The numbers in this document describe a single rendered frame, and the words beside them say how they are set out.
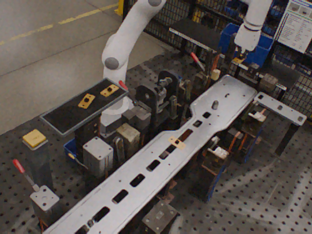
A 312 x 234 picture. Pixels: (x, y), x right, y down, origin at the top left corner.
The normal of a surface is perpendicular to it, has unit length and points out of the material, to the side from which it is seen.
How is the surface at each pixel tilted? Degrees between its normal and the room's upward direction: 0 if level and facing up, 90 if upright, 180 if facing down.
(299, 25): 90
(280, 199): 0
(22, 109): 0
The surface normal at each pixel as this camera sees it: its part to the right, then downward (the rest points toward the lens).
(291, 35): -0.62, 0.48
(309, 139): 0.13, -0.72
